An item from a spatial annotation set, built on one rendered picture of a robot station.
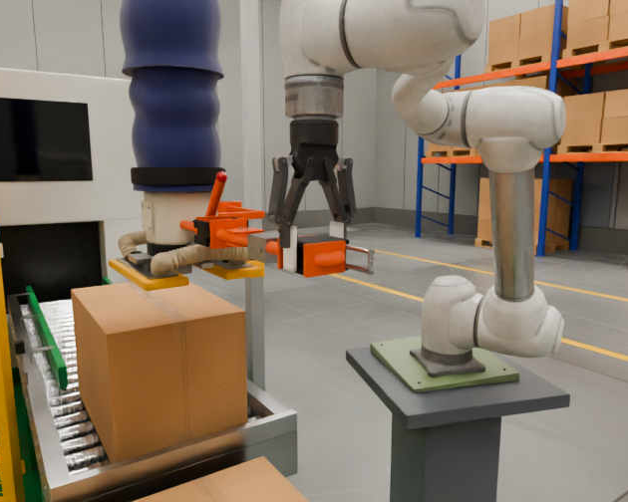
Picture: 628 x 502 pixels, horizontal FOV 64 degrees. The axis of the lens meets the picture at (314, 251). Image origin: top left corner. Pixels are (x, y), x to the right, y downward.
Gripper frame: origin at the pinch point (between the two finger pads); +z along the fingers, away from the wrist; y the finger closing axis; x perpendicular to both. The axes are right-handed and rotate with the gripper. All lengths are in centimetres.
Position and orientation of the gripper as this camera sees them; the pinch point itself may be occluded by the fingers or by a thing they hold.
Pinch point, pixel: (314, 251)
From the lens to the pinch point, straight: 79.8
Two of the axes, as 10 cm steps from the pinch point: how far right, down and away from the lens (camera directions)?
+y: -8.3, 0.9, -5.5
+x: 5.6, 1.3, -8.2
